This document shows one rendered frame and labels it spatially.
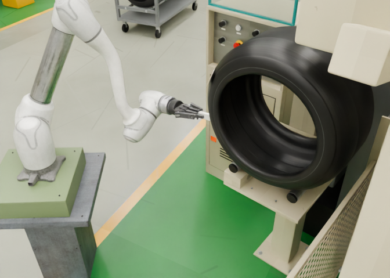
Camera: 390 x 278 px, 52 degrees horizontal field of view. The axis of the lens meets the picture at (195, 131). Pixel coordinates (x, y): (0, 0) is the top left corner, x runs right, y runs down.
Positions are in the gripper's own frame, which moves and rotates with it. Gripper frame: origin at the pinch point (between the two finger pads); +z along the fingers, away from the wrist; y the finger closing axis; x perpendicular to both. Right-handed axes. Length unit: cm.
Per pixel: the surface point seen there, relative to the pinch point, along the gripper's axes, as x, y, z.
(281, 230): 81, 27, 23
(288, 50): -40, -8, 46
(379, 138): 2, 20, 70
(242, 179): 20.5, -8.4, 24.7
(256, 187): 26.2, -4.1, 28.7
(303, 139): 9.4, 16.2, 40.0
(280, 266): 106, 22, 24
